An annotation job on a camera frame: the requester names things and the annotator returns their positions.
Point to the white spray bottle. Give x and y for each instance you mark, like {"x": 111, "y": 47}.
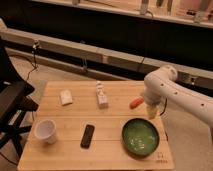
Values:
{"x": 101, "y": 95}

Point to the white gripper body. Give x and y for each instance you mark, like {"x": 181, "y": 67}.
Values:
{"x": 151, "y": 111}

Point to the white paper cup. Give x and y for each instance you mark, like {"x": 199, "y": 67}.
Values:
{"x": 45, "y": 131}

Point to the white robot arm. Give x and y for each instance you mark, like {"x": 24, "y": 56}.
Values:
{"x": 162, "y": 83}

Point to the black office chair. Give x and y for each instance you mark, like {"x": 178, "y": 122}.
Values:
{"x": 14, "y": 102}

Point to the orange red pepper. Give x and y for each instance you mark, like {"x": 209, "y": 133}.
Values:
{"x": 136, "y": 102}

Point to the green ceramic bowl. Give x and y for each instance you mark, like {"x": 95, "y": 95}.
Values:
{"x": 140, "y": 137}

